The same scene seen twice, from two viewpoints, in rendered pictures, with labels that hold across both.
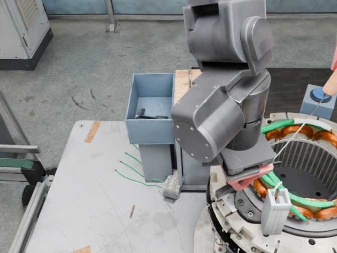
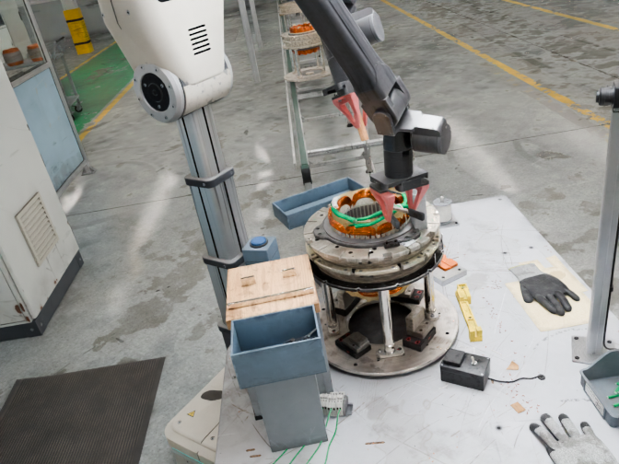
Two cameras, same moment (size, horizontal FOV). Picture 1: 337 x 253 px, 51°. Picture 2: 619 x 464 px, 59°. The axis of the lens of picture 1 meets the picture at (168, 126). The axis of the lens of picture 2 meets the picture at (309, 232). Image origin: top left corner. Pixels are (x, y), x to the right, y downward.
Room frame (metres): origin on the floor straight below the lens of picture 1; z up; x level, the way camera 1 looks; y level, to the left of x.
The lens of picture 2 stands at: (0.65, 0.88, 1.71)
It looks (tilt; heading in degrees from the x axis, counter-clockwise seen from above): 28 degrees down; 262
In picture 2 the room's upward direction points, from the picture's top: 10 degrees counter-clockwise
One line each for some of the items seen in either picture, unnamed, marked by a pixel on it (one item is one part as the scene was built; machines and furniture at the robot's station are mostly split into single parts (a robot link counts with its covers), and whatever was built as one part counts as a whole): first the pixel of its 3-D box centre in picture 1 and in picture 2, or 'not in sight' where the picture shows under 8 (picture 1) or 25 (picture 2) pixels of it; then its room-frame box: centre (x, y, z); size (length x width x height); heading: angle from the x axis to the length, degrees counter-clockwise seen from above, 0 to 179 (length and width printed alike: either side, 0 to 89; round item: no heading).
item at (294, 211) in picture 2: not in sight; (326, 238); (0.41, -0.51, 0.92); 0.25 x 0.11 x 0.28; 13
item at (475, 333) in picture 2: not in sight; (468, 308); (0.13, -0.18, 0.80); 0.22 x 0.04 x 0.03; 74
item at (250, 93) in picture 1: (240, 95); (400, 135); (0.31, -0.09, 1.34); 0.07 x 0.06 x 0.07; 135
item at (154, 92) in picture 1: (156, 134); (286, 383); (0.63, 0.03, 0.92); 0.17 x 0.11 x 0.28; 174
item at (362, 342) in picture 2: not in sight; (356, 341); (0.44, -0.15, 0.83); 0.05 x 0.04 x 0.02; 115
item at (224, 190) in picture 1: (227, 188); (416, 214); (0.29, -0.08, 1.17); 0.04 x 0.01 x 0.02; 116
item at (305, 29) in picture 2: not in sight; (304, 38); (-0.14, -3.19, 1.05); 0.22 x 0.22 x 0.20
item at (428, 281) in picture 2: not in sight; (428, 280); (0.22, -0.20, 0.91); 0.02 x 0.02 x 0.21
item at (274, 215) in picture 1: (275, 213); (418, 209); (0.26, -0.15, 1.14); 0.03 x 0.03 x 0.09; 87
